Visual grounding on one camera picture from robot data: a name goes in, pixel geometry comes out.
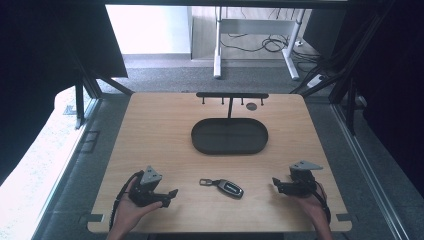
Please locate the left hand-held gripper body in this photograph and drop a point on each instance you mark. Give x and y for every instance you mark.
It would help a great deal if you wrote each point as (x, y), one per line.
(146, 190)

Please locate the black metal stand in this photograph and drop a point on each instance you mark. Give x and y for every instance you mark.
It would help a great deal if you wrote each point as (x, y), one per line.
(346, 83)
(85, 90)

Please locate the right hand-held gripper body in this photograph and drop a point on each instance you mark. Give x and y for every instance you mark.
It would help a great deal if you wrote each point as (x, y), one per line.
(301, 185)

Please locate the black tray with hook stand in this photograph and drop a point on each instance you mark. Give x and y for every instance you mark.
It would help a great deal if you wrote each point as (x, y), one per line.
(230, 136)

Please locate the aluminium rail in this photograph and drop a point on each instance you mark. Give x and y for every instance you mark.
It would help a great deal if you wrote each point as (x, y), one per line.
(366, 173)
(66, 166)

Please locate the white power strip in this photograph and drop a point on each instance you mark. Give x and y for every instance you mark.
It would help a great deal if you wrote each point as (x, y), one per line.
(315, 80)

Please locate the person's right hand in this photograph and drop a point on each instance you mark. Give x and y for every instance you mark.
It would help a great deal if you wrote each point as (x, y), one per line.
(315, 208)

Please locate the black car key fob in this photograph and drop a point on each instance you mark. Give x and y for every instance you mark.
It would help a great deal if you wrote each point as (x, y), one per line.
(228, 188)

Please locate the black curtain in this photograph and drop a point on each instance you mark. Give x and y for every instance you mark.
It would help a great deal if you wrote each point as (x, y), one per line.
(393, 83)
(33, 66)

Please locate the grey table bracket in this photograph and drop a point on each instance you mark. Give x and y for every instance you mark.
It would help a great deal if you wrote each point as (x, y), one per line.
(344, 217)
(91, 218)

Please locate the white desk frame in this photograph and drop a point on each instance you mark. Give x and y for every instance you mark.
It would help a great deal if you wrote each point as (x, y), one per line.
(218, 50)

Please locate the person's left hand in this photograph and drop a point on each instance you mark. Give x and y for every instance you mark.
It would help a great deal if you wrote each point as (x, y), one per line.
(128, 211)

